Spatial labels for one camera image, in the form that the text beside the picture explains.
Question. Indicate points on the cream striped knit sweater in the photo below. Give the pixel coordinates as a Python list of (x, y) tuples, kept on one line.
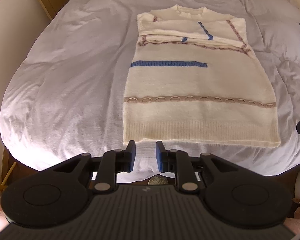
[(190, 80)]

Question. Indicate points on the grey speckled round object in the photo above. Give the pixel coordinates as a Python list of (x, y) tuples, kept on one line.
[(158, 180)]

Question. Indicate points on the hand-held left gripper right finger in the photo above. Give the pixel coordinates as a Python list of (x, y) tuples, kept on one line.
[(159, 156)]

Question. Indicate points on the wooden stick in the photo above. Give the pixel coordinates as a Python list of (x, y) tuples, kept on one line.
[(7, 175)]

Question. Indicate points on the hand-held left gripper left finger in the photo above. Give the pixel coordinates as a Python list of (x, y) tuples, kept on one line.
[(133, 155)]

